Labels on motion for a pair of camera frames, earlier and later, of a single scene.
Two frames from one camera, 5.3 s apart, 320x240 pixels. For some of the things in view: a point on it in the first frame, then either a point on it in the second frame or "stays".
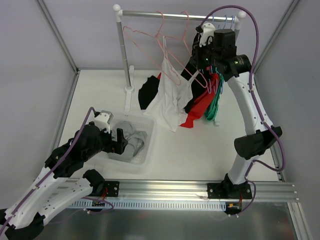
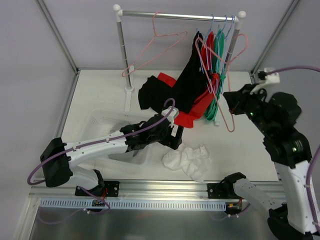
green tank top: [211, 112] stays
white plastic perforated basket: [140, 132] stays
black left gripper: [119, 144] -> [173, 138]
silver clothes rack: [130, 70] stays
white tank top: [168, 109] -> [196, 162]
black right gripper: [198, 52] -> [235, 101]
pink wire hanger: [184, 38] -> [218, 71]
